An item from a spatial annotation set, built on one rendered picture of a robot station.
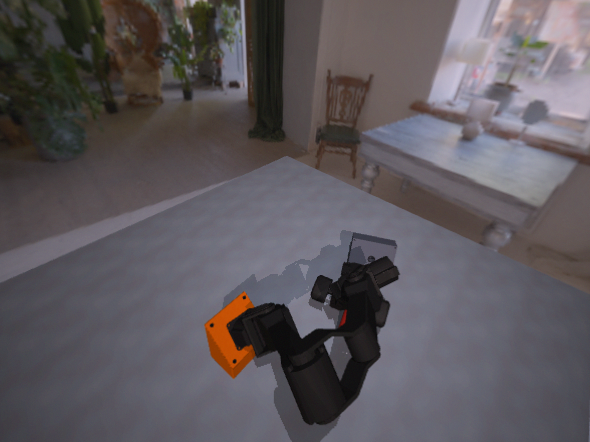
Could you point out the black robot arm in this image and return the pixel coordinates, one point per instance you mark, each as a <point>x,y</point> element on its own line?
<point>319,394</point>

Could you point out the grey sloped panel with hole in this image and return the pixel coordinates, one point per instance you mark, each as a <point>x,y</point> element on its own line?
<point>365,249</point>

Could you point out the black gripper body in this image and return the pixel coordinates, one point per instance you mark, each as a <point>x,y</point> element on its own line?
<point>321,289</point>

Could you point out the dark red peg with white band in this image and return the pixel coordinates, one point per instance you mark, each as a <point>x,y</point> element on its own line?
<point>343,318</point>

